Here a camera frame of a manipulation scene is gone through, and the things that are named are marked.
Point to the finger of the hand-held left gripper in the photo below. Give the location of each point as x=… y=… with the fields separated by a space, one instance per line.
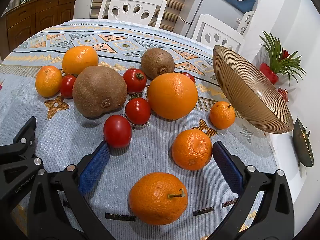
x=25 y=152

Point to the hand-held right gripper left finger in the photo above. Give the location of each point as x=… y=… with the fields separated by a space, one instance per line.
x=96 y=165

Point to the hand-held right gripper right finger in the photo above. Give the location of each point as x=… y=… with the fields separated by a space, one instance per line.
x=226 y=167

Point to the mandarin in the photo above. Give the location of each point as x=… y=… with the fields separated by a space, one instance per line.
x=222 y=115
x=158 y=198
x=48 y=81
x=191 y=149

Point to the amber ribbed glass bowl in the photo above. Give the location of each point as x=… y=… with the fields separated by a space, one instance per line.
x=250 y=97

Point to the orange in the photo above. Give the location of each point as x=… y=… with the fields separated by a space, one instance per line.
x=80 y=58
x=172 y=96

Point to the red cherry tomato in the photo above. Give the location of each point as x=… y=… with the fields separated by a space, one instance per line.
x=117 y=131
x=67 y=87
x=133 y=81
x=137 y=111
x=189 y=77

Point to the patterned blue tablecloth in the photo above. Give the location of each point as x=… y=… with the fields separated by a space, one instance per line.
x=150 y=155

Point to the large brown kiwi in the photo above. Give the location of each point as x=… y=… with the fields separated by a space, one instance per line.
x=100 y=92

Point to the small green bowl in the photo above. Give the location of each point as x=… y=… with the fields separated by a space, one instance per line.
x=302 y=147

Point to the green plant in red pot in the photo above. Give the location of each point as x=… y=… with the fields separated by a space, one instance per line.
x=268 y=73

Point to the small brown kiwi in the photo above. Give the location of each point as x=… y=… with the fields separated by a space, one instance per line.
x=157 y=62

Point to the wooden cabinet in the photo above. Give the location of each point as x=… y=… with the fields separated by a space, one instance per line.
x=42 y=17

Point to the white chair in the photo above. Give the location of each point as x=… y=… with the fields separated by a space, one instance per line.
x=205 y=27
x=110 y=2

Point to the white hanging organizer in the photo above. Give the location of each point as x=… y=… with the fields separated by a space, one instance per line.
x=246 y=21

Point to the white refrigerator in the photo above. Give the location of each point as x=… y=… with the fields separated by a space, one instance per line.
x=217 y=8

